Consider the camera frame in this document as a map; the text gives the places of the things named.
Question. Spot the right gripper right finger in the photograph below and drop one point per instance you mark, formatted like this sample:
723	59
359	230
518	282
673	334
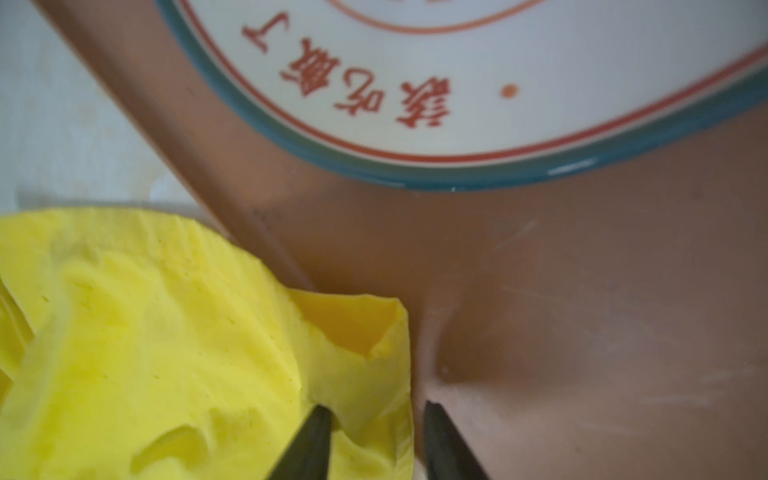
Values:
447	455

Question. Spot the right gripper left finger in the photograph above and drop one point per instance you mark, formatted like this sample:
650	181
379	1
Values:
307	457

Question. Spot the yellow shorts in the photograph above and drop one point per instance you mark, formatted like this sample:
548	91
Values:
137	344

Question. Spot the brown wooden tray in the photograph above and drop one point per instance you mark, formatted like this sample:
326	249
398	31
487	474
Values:
610	325

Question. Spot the white patterned plate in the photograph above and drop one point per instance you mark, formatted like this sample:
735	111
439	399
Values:
470	95

